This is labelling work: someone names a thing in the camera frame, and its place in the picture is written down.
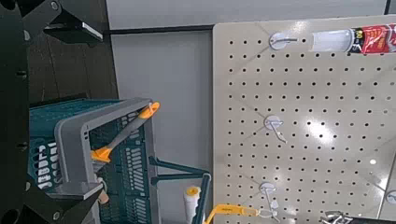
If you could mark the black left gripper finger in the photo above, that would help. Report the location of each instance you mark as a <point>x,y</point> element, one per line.
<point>68,202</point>
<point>74,28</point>

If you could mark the black wrench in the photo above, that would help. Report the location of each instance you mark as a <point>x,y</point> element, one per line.
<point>373,221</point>

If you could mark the teal crate with grey rim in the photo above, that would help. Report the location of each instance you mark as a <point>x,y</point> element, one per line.
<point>134,186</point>

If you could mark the grey partition panel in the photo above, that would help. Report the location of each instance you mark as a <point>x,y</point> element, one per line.
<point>218,12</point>

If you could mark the round-base metal pegboard hook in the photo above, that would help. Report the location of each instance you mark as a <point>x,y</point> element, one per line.
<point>272,122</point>
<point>267,187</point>
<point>391,197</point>
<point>277,41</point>

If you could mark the beige pegboard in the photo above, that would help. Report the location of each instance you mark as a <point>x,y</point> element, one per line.
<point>317,90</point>

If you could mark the red white sealant tube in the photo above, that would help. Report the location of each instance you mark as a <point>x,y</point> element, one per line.
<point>373,39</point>

